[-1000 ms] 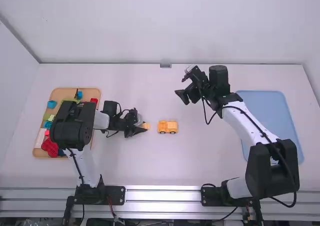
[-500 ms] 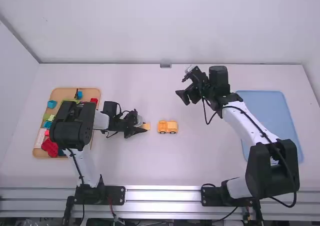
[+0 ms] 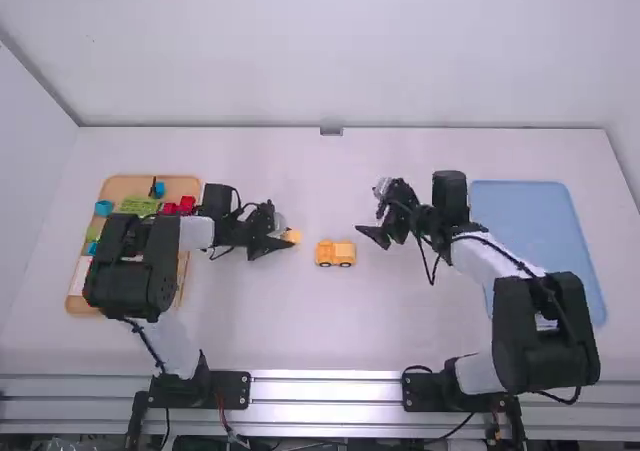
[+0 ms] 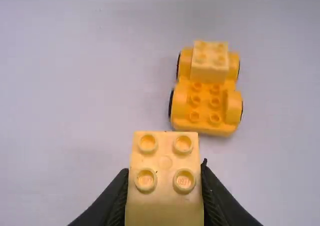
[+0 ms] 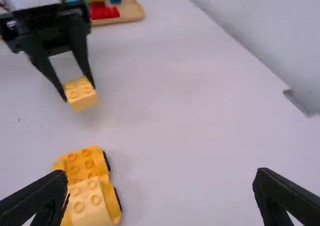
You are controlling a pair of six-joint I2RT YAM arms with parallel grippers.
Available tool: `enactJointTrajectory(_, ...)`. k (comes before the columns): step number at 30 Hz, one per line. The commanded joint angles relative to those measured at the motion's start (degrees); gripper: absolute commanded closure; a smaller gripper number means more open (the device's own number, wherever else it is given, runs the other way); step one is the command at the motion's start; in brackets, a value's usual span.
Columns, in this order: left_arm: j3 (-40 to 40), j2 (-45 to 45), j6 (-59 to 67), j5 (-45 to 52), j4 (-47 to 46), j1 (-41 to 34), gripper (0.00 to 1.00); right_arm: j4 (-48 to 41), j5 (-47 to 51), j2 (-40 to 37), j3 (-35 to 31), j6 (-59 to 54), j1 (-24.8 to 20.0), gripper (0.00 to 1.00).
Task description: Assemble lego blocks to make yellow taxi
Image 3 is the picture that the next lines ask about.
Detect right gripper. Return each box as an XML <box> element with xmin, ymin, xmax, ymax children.
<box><xmin>354</xmin><ymin>178</ymin><xmax>420</xmax><ymax>251</ymax></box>

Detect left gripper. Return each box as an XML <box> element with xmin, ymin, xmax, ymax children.
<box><xmin>238</xmin><ymin>199</ymin><xmax>296</xmax><ymax>262</ymax></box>

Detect yellow toy car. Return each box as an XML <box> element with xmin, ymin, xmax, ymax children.
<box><xmin>314</xmin><ymin>239</ymin><xmax>359</xmax><ymax>270</ymax></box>

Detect tan tray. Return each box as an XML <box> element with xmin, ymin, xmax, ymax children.
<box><xmin>63</xmin><ymin>173</ymin><xmax>206</xmax><ymax>318</ymax></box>

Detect blue mat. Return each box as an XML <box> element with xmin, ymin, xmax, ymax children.
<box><xmin>468</xmin><ymin>179</ymin><xmax>609</xmax><ymax>330</ymax></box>

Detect silver rails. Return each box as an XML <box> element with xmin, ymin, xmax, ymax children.
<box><xmin>0</xmin><ymin>369</ymin><xmax>640</xmax><ymax>440</ymax></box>

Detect white toy brick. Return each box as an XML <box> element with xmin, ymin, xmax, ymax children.
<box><xmin>68</xmin><ymin>256</ymin><xmax>96</xmax><ymax>297</ymax></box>

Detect black cable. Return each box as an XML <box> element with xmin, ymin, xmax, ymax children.
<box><xmin>414</xmin><ymin>205</ymin><xmax>456</xmax><ymax>287</ymax></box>
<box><xmin>232</xmin><ymin>199</ymin><xmax>274</xmax><ymax>222</ymax></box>
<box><xmin>517</xmin><ymin>383</ymin><xmax>586</xmax><ymax>407</ymax></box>

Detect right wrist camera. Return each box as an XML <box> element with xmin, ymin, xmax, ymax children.
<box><xmin>372</xmin><ymin>175</ymin><xmax>397</xmax><ymax>203</ymax></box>

